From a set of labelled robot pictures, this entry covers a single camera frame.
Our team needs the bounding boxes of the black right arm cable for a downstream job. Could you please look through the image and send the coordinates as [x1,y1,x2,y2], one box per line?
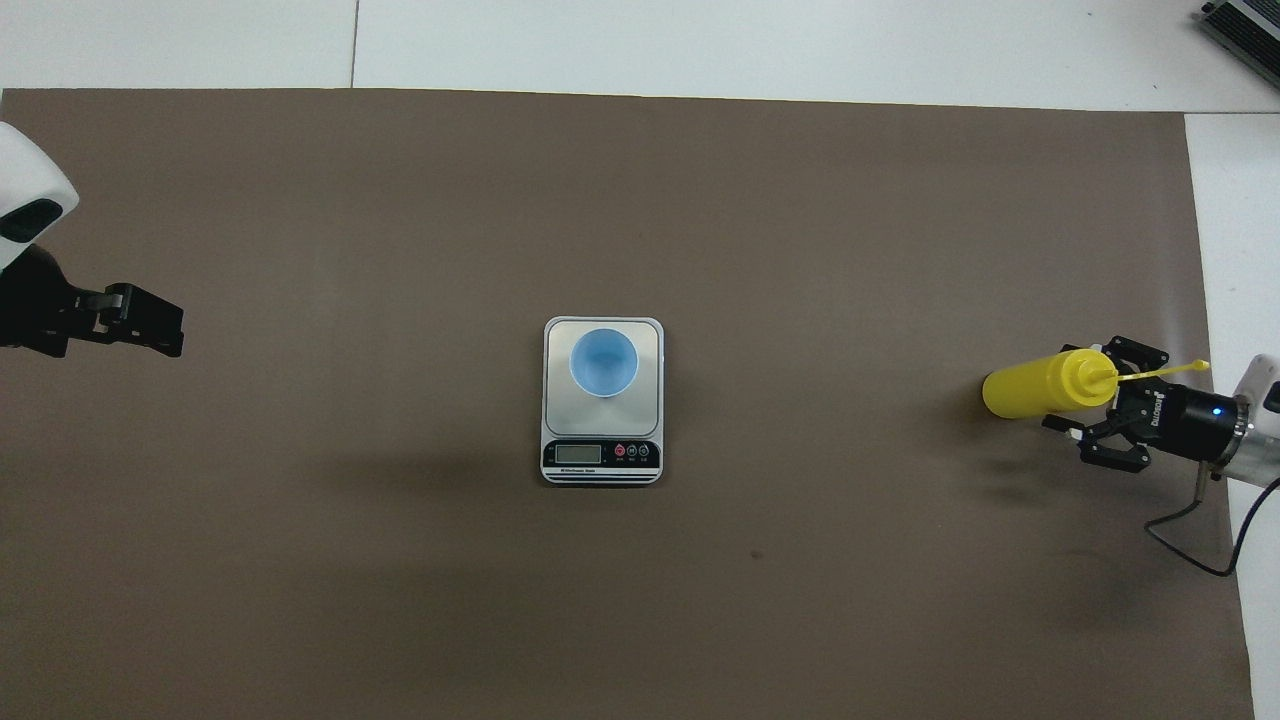
[1143,468,1280,579]

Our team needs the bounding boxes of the light blue plastic cup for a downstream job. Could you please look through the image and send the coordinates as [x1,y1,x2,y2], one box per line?
[569,327,641,399]

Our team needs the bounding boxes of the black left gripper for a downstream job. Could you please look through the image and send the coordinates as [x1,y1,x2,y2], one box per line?
[0,245,186,359]

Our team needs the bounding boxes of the grey ribbed metal box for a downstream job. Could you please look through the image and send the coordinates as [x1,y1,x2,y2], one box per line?
[1199,0,1280,65]

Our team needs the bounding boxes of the silver digital kitchen scale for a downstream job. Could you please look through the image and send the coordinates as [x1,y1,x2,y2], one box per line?
[540,315,666,488]

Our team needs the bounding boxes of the brown paper table mat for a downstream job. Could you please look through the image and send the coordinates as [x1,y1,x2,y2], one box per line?
[0,87,1257,720]

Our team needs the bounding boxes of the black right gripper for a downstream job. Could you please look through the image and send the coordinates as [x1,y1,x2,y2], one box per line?
[1042,336,1249,474]

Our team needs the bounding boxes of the yellow squeeze bottle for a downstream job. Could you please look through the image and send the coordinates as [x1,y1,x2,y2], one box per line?
[981,345,1211,422]

